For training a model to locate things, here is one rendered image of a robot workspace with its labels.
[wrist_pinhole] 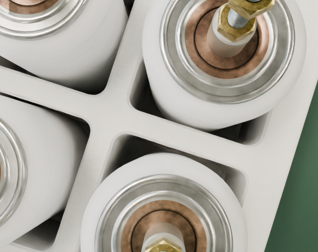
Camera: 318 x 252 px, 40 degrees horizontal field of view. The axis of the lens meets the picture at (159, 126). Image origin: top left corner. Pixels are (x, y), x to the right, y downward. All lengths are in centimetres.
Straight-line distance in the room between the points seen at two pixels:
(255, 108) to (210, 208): 6
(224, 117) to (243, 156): 7
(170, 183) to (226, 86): 6
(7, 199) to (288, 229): 34
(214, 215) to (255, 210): 8
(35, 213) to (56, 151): 4
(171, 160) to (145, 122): 7
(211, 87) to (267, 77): 3
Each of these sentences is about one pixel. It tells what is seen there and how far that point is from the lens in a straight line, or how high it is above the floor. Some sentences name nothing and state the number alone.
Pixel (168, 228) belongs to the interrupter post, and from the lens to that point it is 23.
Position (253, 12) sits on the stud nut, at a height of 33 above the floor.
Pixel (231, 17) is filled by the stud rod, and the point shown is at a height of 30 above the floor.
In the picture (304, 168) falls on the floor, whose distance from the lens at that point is 52.
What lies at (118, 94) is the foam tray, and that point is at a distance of 32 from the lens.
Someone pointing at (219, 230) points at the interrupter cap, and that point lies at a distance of 25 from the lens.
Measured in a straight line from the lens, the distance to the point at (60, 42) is 26.
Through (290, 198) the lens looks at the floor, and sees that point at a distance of 52.
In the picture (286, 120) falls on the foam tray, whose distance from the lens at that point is 33.
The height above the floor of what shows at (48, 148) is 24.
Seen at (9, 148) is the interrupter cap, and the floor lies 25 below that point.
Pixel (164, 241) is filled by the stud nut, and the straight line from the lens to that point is 21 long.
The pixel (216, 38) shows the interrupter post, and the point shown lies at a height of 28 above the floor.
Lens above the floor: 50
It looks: 87 degrees down
